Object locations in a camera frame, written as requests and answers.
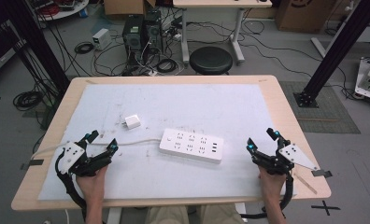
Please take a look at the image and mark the white power strip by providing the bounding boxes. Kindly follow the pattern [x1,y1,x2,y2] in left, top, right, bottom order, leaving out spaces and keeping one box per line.
[159,128,225,165]

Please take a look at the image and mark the small coiled black cable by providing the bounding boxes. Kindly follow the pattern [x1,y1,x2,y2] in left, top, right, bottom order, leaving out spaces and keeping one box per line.
[73,41,95,55]

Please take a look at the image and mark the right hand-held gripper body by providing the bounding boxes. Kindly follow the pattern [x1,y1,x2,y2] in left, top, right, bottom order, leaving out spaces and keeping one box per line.
[256,143,320,177]

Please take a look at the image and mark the black round stool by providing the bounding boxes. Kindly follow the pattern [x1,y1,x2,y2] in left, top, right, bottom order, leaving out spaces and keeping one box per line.
[189,46,235,76]

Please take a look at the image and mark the grey floor mat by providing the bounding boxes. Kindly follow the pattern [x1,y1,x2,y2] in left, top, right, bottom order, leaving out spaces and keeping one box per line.
[278,80,362,135]

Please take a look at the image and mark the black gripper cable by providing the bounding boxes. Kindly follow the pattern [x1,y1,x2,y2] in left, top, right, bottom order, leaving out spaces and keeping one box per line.
[240,173,296,220]
[54,148,90,220]

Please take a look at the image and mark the black tape strip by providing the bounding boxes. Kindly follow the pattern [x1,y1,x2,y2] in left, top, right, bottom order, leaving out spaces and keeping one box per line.
[310,169,334,178]
[20,159,46,171]

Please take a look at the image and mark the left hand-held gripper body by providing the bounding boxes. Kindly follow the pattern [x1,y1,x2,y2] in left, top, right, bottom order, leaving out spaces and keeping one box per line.
[59,140,112,178]

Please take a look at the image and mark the person's right hand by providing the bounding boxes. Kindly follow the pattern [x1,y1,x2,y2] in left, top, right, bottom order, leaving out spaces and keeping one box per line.
[258,166,288,203]

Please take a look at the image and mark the white power strip cable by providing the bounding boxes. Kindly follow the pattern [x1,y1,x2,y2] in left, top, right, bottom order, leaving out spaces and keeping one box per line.
[30,137,163,161]

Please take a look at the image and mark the black computer tower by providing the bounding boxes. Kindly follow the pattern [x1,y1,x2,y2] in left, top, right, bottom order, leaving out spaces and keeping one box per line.
[143,9,164,54]
[121,14,146,67]

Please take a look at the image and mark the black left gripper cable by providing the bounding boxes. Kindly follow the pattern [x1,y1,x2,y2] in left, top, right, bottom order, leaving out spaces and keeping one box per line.
[54,148,90,220]

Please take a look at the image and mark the black metal stand with base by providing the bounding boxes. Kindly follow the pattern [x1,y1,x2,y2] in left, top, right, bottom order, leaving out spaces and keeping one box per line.
[292,0,370,109]

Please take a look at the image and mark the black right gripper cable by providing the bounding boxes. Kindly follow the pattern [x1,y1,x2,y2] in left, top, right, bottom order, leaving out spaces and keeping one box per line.
[240,173,296,220]

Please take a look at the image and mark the large coiled black cable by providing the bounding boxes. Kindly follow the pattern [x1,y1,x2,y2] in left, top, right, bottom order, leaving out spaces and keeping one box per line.
[12,90,44,112]

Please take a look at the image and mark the person's beige shorts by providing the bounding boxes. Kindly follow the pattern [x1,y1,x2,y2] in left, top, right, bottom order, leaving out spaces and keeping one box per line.
[143,204,247,224]

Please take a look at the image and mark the white charger adapter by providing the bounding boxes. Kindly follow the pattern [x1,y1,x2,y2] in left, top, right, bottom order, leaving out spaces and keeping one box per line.
[121,114,142,131]

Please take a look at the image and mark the white table mat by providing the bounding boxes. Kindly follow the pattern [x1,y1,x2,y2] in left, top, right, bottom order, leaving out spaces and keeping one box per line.
[37,82,299,202]

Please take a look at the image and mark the long black floor cable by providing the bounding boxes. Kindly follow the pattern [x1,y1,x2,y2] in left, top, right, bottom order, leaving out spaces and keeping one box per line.
[186,18,359,97]

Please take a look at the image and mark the white table leg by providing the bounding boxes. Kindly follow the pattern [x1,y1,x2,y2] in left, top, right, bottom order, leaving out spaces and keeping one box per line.
[106,207,122,224]

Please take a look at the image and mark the large cardboard box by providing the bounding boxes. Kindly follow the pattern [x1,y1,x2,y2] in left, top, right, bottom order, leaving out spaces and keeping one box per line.
[274,0,337,34]

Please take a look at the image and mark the round white table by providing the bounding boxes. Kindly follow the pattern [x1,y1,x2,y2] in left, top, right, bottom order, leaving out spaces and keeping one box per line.
[26,0,91,22]

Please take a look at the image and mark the white desk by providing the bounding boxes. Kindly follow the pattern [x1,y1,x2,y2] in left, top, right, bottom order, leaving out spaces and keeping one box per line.
[172,0,273,66]

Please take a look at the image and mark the white power supply box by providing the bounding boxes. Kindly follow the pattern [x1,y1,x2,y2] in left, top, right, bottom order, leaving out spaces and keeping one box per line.
[92,27,113,51]

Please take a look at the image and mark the small cardboard box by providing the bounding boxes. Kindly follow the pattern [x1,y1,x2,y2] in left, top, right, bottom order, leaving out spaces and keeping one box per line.
[103,0,157,17]

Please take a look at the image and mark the black tape cross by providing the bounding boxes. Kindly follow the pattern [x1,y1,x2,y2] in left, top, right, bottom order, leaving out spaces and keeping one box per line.
[310,200,342,217]

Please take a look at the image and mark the person's left hand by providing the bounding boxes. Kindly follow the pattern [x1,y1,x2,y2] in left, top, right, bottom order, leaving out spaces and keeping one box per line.
[75,165,110,203]

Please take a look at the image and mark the thin wooden stick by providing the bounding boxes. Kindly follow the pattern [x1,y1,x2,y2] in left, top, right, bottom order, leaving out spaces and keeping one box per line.
[292,172,319,196]

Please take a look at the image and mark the wooden table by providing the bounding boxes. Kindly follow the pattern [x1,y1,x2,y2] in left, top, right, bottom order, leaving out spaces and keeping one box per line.
[10,74,333,212]

